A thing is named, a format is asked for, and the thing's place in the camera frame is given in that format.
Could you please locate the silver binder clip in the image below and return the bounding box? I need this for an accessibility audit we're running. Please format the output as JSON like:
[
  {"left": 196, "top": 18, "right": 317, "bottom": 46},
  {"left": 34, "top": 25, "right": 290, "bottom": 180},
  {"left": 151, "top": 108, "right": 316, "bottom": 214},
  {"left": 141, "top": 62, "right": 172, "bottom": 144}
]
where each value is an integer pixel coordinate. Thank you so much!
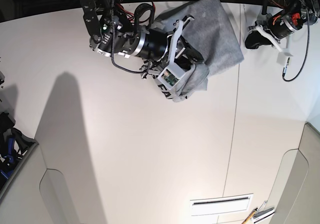
[{"left": 251, "top": 201, "right": 275, "bottom": 224}]

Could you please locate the white table slot plate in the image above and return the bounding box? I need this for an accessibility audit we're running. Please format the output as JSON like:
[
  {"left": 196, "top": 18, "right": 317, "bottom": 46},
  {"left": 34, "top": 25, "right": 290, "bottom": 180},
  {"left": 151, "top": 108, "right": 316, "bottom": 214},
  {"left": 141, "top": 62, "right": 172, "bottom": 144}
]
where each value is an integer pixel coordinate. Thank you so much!
[{"left": 190, "top": 194, "right": 254, "bottom": 216}]

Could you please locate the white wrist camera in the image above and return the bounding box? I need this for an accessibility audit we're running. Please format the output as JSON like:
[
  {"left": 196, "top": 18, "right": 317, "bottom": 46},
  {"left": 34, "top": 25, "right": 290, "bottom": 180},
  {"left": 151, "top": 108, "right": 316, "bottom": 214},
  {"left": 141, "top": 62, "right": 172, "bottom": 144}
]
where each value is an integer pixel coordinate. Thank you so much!
[
  {"left": 157, "top": 62, "right": 186, "bottom": 90},
  {"left": 276, "top": 49, "right": 293, "bottom": 67}
]

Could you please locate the blue black tool pile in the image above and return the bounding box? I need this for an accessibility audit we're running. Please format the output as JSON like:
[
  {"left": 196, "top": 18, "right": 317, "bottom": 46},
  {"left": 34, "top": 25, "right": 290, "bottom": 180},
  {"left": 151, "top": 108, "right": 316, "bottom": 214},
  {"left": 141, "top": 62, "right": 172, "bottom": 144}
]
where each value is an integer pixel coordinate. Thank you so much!
[{"left": 0, "top": 112, "right": 38, "bottom": 187}]

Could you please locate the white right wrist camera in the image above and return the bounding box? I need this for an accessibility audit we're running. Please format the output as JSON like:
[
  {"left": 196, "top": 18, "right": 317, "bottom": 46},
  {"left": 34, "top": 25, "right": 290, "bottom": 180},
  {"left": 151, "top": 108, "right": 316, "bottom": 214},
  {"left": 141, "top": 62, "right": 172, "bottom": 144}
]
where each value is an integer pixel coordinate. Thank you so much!
[{"left": 157, "top": 62, "right": 186, "bottom": 90}]

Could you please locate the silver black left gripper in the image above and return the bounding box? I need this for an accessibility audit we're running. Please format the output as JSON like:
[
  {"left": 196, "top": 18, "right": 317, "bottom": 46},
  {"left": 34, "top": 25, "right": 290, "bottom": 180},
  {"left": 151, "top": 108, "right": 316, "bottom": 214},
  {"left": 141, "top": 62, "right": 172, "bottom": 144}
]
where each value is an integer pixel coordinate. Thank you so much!
[{"left": 244, "top": 9, "right": 309, "bottom": 51}]

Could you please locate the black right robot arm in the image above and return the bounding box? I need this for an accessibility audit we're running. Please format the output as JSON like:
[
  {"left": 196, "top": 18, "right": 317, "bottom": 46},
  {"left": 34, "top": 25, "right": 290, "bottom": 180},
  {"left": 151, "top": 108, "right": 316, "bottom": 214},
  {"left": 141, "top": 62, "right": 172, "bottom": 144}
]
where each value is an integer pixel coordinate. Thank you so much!
[{"left": 79, "top": 0, "right": 178, "bottom": 78}]

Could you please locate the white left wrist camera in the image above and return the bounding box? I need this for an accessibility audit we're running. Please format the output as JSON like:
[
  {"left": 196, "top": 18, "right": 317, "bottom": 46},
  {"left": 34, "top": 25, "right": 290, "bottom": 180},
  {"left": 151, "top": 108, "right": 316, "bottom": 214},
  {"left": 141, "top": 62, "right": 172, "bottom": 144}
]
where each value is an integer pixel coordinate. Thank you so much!
[{"left": 276, "top": 49, "right": 293, "bottom": 67}]

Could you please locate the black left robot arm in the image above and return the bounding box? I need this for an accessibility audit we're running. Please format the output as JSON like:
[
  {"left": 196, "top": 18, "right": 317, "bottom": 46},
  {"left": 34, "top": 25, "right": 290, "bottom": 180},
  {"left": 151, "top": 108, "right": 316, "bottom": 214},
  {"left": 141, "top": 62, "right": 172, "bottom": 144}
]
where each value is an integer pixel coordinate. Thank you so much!
[{"left": 244, "top": 0, "right": 320, "bottom": 50}]

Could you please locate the grey T-shirt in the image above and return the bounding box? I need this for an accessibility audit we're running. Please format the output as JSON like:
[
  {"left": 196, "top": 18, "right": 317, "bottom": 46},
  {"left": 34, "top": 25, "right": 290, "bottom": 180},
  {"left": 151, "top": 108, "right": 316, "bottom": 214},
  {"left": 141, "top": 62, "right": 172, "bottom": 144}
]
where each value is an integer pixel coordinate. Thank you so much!
[{"left": 152, "top": 0, "right": 244, "bottom": 102}]

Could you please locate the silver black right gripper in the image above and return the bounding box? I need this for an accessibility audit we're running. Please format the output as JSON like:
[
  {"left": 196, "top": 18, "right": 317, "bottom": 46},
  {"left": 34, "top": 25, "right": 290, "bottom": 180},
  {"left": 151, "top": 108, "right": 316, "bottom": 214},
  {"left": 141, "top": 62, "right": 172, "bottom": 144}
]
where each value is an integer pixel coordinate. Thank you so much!
[{"left": 136, "top": 24, "right": 204, "bottom": 71}]

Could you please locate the wooden pencil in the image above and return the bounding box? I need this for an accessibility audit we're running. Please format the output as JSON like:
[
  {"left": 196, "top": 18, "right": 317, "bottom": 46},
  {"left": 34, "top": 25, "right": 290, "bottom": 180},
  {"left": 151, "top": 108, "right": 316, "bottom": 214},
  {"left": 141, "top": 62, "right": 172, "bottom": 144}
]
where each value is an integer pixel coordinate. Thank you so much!
[{"left": 242, "top": 208, "right": 258, "bottom": 224}]

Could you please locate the black camera cable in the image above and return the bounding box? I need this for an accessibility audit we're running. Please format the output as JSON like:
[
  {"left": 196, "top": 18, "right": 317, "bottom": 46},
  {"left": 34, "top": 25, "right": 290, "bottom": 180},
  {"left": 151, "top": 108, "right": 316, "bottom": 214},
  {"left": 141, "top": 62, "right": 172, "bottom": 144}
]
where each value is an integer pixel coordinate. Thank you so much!
[{"left": 281, "top": 9, "right": 311, "bottom": 82}]

